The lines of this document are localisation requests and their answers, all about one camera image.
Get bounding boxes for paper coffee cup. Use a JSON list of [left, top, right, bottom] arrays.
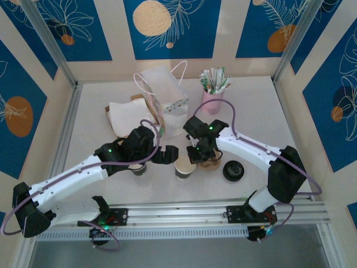
[[174, 154, 196, 181], [128, 162, 148, 176]]

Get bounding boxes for pulp cup carriers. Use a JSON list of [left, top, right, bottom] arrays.
[[197, 155, 221, 171]]

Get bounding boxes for white paper gift bag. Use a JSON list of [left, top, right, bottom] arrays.
[[133, 60, 190, 139]]

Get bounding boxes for pink straw holder cup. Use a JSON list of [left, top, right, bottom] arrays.
[[201, 86, 225, 114]]

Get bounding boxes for white and brown paper bag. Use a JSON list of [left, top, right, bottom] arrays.
[[104, 94, 158, 140]]

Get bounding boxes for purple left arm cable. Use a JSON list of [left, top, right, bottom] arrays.
[[1, 119, 162, 251]]

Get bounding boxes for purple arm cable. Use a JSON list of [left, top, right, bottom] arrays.
[[194, 99, 323, 242], [1, 119, 162, 251]]

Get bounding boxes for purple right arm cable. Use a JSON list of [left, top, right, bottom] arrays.
[[194, 99, 323, 242]]

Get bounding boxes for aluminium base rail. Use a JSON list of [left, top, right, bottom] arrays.
[[107, 194, 327, 227]]

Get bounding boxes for grey slotted cable duct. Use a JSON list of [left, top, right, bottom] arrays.
[[35, 225, 249, 241]]

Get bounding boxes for blue floral wall panel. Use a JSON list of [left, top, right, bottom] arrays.
[[290, 0, 345, 75], [123, 0, 223, 60], [0, 5, 59, 81], [302, 26, 357, 173], [235, 0, 307, 59], [36, 0, 113, 63], [0, 39, 48, 180]]

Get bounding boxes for aluminium frame post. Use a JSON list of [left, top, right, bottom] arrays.
[[20, 0, 78, 88], [272, 0, 327, 84]]

